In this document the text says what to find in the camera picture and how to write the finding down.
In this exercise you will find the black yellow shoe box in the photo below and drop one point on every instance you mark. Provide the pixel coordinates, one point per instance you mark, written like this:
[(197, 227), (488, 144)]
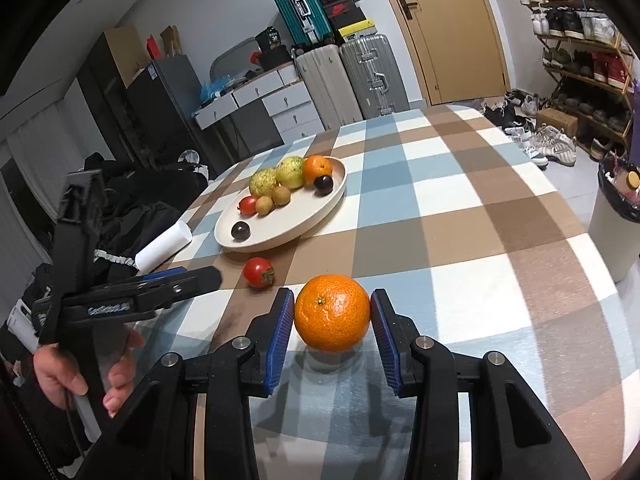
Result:
[(356, 27)]

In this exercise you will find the black refrigerator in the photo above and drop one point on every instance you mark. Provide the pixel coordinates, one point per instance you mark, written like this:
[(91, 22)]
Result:
[(170, 105)]

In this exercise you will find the black red shoe box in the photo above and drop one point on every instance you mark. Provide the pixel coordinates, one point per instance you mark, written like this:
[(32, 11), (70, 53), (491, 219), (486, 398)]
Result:
[(342, 2)]

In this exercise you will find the flat brown cardboard piece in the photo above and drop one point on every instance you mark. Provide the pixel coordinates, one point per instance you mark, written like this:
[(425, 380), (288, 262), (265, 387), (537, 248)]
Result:
[(171, 41)]

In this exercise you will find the black bag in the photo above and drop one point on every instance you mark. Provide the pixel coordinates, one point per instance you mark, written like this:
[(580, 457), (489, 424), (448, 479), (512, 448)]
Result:
[(274, 47)]

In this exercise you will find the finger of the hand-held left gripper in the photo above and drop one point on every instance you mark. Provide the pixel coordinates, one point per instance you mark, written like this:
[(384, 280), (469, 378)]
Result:
[(200, 280), (160, 275)]

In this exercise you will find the small cardboard box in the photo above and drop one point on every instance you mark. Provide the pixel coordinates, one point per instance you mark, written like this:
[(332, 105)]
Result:
[(557, 121)]

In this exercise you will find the blue plastic bag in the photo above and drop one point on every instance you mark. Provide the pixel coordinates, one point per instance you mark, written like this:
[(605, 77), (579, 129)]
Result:
[(217, 90)]

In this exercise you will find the dark wardrobe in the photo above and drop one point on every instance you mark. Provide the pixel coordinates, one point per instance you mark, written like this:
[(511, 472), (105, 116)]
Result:
[(107, 100)]

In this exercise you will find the wooden door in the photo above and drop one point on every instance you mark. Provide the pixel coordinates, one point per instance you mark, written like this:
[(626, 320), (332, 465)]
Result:
[(450, 35)]

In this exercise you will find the beige suitcase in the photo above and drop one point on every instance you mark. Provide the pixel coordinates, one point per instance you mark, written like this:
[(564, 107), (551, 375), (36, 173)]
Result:
[(327, 90)]

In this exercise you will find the teal suitcase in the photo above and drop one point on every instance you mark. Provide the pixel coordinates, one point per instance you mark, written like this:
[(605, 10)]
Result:
[(300, 10)]

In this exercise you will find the large brown cardboard box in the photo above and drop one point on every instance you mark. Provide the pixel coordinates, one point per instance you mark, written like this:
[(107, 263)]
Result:
[(125, 50)]

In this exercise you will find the yellow green passion fruit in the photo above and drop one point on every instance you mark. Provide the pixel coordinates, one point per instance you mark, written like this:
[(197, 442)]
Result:
[(263, 182), (291, 172)]

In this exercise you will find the red tomato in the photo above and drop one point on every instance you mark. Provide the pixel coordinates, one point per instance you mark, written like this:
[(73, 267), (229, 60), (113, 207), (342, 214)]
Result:
[(247, 205), (258, 272)]

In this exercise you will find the person's left hand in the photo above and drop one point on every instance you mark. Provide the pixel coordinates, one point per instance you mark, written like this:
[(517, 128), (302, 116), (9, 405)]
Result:
[(55, 375)]

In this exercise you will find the white desk with drawers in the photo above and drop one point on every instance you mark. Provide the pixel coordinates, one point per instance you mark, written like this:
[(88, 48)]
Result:
[(290, 110)]

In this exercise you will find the white trash bin black liner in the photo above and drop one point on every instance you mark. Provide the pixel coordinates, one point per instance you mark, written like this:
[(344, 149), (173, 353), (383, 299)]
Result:
[(610, 245)]

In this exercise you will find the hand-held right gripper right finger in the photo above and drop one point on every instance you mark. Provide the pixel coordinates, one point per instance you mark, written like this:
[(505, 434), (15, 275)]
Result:
[(385, 340)]

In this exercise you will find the white paper towel roll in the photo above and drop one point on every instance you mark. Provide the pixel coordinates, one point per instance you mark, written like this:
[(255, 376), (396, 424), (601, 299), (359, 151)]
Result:
[(162, 247)]

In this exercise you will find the checkered tablecloth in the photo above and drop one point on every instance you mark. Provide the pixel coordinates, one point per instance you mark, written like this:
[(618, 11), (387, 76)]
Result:
[(450, 240)]

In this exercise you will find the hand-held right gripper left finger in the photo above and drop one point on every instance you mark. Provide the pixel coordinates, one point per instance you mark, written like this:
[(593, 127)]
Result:
[(280, 340)]

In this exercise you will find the cream oval plate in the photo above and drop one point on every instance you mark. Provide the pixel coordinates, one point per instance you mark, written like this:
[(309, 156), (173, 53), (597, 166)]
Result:
[(295, 220)]

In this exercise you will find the orange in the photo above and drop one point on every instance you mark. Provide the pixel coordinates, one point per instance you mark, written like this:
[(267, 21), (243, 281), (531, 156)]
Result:
[(317, 169), (332, 312)]

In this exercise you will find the white cloth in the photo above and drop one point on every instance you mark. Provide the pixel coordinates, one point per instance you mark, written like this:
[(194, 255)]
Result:
[(192, 160)]

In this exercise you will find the wooden shoe rack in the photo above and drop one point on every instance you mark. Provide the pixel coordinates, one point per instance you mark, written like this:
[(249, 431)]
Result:
[(587, 75)]

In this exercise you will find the brown longan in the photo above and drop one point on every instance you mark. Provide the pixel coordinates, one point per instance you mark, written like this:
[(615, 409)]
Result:
[(281, 195), (264, 205)]

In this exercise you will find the rows of shoes on rack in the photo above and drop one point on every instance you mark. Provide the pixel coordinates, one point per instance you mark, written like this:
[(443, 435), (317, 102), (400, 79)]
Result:
[(575, 25)]

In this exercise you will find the group of loose shoes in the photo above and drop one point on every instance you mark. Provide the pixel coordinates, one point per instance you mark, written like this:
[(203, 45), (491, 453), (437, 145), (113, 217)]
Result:
[(540, 142)]

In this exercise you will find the silver suitcase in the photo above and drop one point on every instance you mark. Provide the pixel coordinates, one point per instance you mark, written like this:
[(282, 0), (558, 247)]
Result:
[(372, 77)]

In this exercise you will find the dark purple plum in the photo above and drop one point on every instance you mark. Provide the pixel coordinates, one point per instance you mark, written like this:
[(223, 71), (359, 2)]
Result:
[(324, 183), (241, 230)]

